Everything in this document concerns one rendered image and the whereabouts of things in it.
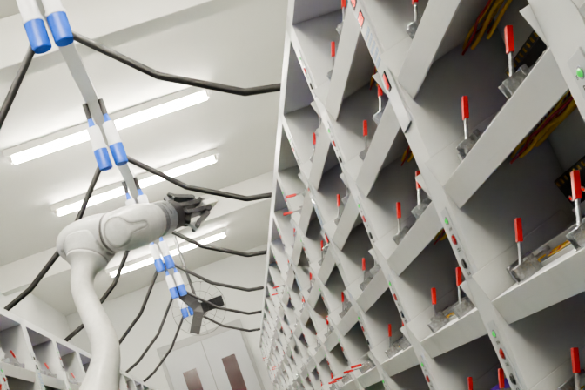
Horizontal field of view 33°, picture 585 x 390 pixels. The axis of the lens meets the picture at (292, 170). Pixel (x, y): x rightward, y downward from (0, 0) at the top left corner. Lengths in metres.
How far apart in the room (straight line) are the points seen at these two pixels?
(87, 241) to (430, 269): 0.83
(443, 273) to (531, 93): 1.20
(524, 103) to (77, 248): 1.50
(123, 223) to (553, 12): 1.51
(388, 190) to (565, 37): 1.36
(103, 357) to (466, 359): 0.81
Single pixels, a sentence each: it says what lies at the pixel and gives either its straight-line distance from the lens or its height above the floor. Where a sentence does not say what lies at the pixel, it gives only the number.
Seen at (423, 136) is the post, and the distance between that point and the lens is 1.67.
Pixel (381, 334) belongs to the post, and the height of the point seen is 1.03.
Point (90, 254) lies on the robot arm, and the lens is 2.47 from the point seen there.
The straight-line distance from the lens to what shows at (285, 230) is 4.46.
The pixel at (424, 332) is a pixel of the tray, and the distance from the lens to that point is 2.31.
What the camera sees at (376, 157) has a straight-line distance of 2.07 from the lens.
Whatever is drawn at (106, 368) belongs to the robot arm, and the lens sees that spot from 2.24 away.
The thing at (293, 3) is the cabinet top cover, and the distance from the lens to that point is 2.37.
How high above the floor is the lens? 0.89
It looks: 13 degrees up
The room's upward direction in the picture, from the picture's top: 21 degrees counter-clockwise
